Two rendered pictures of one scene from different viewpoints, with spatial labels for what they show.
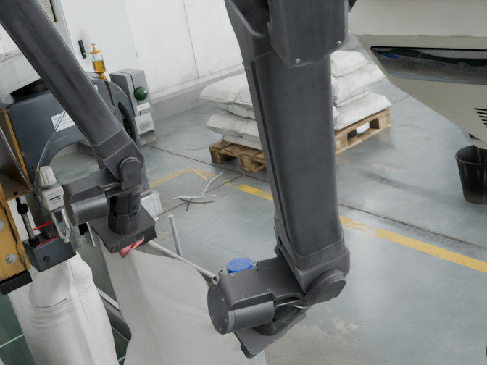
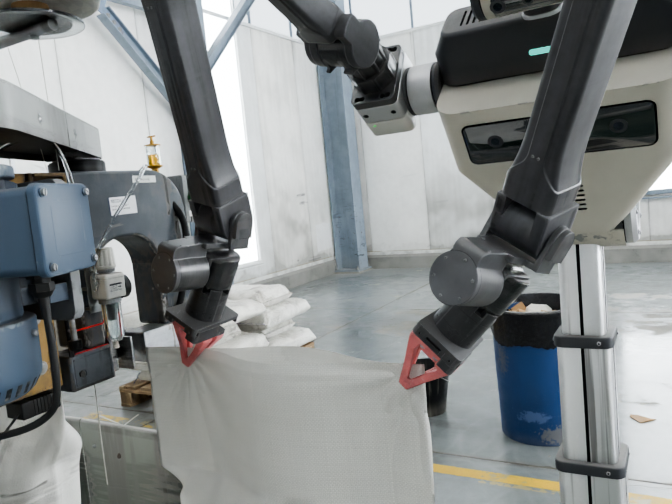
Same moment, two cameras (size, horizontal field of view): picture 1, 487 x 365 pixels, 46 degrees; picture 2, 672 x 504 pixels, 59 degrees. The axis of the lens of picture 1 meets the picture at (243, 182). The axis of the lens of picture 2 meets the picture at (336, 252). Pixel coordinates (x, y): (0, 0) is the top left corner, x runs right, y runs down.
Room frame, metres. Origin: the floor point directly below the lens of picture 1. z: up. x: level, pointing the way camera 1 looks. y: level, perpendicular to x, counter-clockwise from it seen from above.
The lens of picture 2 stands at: (0.03, 0.40, 1.27)
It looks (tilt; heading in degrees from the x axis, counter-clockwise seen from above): 6 degrees down; 336
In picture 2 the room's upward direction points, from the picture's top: 6 degrees counter-clockwise
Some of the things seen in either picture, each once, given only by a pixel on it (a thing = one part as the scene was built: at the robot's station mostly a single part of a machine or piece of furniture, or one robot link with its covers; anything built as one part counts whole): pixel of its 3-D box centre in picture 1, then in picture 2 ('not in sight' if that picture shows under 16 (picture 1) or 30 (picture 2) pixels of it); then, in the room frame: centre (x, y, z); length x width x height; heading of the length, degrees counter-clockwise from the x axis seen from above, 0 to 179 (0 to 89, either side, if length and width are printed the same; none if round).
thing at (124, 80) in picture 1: (131, 92); (178, 199); (1.21, 0.20, 1.29); 0.08 x 0.05 x 0.09; 36
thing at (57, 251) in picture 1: (48, 248); (80, 366); (1.04, 0.41, 1.04); 0.08 x 0.06 x 0.05; 126
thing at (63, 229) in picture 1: (60, 222); (112, 321); (1.00, 0.36, 1.11); 0.03 x 0.03 x 0.06
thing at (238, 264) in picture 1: (240, 268); not in sight; (1.16, 0.04, 0.84); 0.06 x 0.06 x 0.02
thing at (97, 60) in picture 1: (97, 61); (153, 155); (1.16, 0.24, 1.37); 0.03 x 0.02 x 0.03; 36
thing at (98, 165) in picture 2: (32, 85); (77, 169); (1.13, 0.37, 1.35); 0.09 x 0.09 x 0.03
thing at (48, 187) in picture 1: (56, 204); (110, 297); (1.01, 0.35, 1.14); 0.05 x 0.04 x 0.16; 126
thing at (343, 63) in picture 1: (320, 62); (243, 295); (4.45, -0.76, 0.56); 0.67 x 0.43 x 0.15; 36
